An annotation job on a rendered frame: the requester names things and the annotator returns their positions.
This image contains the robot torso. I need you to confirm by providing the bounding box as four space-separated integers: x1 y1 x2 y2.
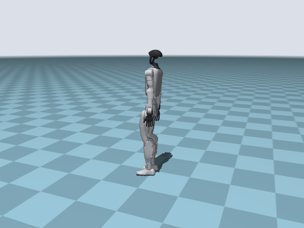
145 66 162 115

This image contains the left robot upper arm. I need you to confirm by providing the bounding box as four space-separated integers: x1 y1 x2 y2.
145 69 154 95

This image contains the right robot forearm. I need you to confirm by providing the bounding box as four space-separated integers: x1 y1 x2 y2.
155 91 162 109

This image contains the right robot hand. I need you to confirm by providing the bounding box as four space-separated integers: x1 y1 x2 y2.
155 105 160 121

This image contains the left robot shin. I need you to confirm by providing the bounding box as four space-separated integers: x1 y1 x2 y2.
143 140 153 171

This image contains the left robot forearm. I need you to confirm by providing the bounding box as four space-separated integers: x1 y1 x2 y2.
146 89 153 114

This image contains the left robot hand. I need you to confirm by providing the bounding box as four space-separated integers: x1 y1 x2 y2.
143 113 154 127

